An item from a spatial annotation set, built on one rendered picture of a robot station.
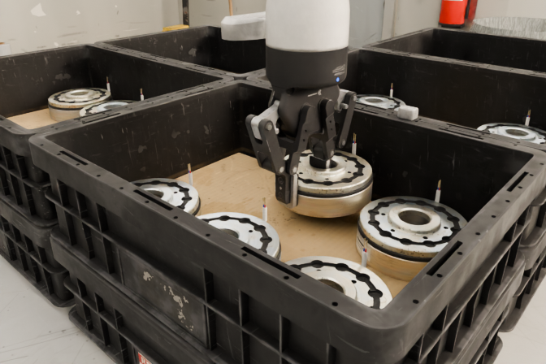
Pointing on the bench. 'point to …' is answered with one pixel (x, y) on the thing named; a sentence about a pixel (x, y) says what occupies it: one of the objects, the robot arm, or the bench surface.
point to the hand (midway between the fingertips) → (303, 182)
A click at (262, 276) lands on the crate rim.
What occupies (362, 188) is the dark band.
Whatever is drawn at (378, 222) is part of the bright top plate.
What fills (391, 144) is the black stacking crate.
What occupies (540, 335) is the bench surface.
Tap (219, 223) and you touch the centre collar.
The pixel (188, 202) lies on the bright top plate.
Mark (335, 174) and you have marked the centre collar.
